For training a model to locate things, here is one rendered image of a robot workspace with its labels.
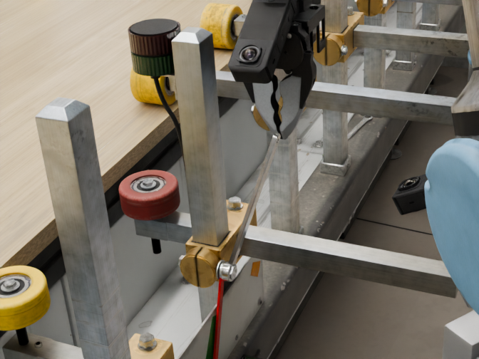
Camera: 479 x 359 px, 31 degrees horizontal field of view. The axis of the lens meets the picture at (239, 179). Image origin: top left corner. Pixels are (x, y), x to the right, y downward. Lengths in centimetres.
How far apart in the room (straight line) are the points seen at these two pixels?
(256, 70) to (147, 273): 58
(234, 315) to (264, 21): 41
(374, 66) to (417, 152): 141
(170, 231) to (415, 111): 38
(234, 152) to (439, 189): 116
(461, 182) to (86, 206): 41
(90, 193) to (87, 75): 76
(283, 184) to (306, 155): 50
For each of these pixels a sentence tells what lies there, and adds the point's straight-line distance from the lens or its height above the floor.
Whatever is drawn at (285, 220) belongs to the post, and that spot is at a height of 75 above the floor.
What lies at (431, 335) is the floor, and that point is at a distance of 230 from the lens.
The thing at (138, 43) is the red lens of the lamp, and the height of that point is 114.
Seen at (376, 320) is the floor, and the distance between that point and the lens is 233.
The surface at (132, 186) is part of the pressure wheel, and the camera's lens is 116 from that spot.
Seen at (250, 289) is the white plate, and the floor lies 75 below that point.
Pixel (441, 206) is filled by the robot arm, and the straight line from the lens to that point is 50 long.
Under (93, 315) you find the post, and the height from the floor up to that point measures 95.
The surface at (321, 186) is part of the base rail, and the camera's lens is 152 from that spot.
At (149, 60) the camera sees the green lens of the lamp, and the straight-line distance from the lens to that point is 98.
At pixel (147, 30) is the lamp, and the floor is 115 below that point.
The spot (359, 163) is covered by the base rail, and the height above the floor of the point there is 70.
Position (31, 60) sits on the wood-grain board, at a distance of 164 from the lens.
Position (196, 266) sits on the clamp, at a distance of 107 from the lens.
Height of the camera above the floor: 147
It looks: 30 degrees down
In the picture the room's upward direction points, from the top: 4 degrees counter-clockwise
